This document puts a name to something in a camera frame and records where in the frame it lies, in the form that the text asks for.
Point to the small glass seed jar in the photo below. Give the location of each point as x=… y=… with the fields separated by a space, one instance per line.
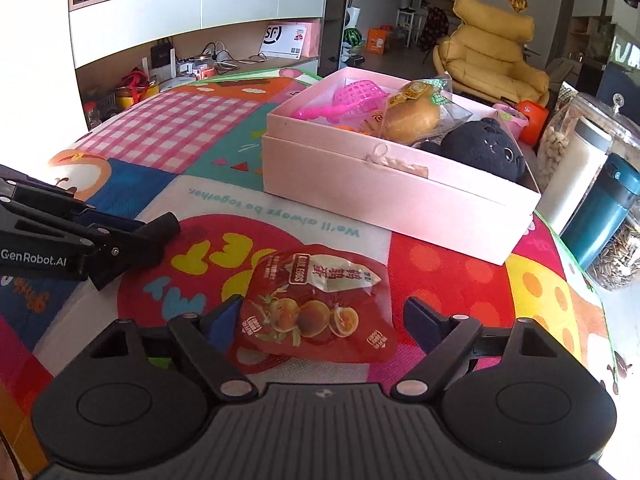
x=620 y=265

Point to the white side table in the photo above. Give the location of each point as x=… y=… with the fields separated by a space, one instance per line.
x=410 y=22

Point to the teal bottle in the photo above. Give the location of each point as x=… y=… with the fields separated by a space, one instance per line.
x=605 y=215

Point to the large glass nut jar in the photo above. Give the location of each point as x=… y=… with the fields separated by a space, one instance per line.
x=555 y=145

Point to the pink cardboard box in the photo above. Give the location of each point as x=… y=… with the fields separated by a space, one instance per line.
x=375 y=200

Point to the watermelon ball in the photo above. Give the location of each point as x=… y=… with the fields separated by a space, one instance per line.
x=351 y=38

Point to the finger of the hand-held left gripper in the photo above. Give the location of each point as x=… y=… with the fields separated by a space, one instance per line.
x=150 y=235
x=110 y=221

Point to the pink toy sieve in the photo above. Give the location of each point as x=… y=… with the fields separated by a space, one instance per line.
x=357 y=95

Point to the white upright vacuum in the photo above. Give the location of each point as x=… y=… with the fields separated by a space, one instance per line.
x=354 y=15

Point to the gold hanging ornament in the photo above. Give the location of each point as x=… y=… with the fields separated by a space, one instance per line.
x=518 y=1

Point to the packaged bread bun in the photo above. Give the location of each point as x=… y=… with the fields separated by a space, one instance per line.
x=410 y=120

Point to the red bag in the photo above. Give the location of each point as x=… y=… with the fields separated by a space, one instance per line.
x=137 y=82

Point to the pink toy bucket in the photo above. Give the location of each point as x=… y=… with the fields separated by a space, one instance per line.
x=510 y=120

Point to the orange plastic toy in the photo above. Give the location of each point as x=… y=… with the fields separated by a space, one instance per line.
x=350 y=128

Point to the black router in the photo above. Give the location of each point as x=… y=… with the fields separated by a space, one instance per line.
x=161 y=55

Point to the black plush toy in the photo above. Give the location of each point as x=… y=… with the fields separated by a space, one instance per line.
x=480 y=147

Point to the foil snack bag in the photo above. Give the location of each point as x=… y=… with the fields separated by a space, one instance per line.
x=564 y=96

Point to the wall shelving unit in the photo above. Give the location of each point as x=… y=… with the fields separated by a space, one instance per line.
x=200 y=10

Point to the orange paper bag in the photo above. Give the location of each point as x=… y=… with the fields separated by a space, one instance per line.
x=377 y=41

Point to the red snack packet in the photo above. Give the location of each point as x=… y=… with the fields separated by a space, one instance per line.
x=310 y=310

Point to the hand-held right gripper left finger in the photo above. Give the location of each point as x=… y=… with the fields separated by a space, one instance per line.
x=222 y=320

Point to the white and pink parcel box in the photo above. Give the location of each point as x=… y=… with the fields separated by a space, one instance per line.
x=290 y=40

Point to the glass fish tank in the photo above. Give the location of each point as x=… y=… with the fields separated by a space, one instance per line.
x=627 y=45

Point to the colourful play mat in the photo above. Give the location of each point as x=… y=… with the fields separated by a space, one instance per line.
x=200 y=125

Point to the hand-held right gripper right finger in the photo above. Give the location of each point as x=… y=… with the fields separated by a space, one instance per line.
x=420 y=322

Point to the white bottle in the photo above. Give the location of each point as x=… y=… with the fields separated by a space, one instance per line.
x=575 y=175

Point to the small red lid jar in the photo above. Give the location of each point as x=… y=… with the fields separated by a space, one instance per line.
x=91 y=116

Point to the yellow armchair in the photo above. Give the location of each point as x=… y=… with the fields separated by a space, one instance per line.
x=485 y=55

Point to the clear bread packet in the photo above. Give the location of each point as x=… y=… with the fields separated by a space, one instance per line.
x=417 y=91

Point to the dark draped chair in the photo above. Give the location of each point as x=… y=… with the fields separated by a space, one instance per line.
x=434 y=27

